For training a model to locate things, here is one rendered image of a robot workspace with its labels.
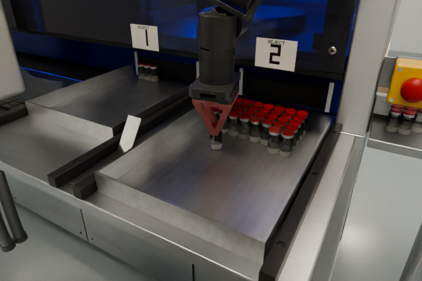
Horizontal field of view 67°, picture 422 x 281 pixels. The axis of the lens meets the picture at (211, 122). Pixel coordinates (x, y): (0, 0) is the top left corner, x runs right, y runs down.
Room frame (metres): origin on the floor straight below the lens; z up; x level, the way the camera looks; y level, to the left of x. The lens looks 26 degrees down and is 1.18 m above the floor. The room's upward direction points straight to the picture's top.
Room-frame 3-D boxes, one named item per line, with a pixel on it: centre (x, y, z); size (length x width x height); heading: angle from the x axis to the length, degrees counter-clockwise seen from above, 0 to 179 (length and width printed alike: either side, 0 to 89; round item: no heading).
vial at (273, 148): (0.49, -0.11, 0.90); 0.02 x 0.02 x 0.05
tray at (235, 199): (0.46, -0.03, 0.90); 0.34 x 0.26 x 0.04; 150
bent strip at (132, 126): (0.45, 0.17, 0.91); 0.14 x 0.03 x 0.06; 151
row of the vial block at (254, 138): (0.53, -0.07, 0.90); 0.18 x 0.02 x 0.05; 60
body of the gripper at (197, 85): (0.50, -0.01, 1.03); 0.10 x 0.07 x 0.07; 165
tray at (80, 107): (0.73, 0.21, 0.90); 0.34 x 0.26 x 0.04; 150
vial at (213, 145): (0.50, -0.01, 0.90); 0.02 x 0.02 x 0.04
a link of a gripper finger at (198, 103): (0.50, -0.01, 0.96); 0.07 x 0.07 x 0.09; 75
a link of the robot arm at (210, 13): (0.50, -0.01, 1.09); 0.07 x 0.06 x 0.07; 160
